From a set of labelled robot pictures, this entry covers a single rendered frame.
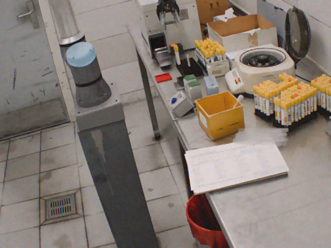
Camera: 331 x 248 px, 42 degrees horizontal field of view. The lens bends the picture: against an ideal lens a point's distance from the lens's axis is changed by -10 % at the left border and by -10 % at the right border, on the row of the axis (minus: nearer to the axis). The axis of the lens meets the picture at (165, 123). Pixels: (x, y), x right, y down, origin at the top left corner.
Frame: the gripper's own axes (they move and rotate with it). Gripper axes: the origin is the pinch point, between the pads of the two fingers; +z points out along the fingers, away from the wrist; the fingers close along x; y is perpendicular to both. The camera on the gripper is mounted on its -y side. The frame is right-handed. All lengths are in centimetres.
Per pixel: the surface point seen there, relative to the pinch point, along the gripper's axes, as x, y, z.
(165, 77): -7.0, 5.6, 21.9
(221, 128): 5, 63, 18
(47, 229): -94, -10, 109
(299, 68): 52, 23, 22
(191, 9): 14.0, -21.7, 0.3
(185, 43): 7.5, -21.1, 18.4
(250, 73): 23.2, 40.9, 11.3
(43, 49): -87, -140, 41
